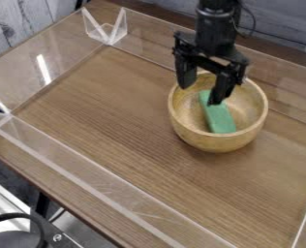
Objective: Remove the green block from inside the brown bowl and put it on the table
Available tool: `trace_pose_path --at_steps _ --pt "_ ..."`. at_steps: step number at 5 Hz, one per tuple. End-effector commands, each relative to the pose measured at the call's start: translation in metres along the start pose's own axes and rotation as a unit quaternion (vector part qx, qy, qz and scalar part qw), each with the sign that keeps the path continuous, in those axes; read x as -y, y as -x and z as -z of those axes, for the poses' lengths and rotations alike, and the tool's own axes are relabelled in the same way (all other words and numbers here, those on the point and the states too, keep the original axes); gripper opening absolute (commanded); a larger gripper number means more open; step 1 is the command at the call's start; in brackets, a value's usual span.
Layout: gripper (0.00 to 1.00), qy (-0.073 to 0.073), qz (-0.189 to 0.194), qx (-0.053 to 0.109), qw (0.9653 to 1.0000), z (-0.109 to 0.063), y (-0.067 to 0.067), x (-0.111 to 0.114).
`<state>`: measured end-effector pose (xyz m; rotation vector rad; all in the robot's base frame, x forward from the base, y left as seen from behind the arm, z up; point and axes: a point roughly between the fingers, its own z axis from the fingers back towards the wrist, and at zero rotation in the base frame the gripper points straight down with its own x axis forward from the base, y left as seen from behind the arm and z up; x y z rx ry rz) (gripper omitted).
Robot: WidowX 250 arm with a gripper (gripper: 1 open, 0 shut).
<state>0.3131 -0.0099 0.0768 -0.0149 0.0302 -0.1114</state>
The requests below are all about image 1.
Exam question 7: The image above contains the black cable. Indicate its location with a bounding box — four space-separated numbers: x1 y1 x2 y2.
0 212 46 248

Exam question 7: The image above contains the clear acrylic tray wall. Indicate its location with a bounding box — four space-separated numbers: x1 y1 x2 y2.
0 94 237 248

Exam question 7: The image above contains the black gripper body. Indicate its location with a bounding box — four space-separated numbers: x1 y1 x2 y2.
172 31 249 85

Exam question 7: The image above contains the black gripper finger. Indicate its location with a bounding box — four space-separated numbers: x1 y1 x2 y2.
174 55 196 89
206 72 237 105

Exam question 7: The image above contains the green rectangular block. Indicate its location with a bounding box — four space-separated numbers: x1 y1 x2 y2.
197 90 237 134

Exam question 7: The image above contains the brown wooden bowl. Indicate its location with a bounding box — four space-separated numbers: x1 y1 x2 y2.
166 73 268 153

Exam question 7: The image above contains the clear acrylic corner bracket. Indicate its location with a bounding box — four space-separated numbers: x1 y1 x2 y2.
80 8 126 46

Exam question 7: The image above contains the black table leg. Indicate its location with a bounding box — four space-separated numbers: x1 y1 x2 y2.
34 193 50 218

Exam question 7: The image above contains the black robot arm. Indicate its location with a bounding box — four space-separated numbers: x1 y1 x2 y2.
172 0 249 106

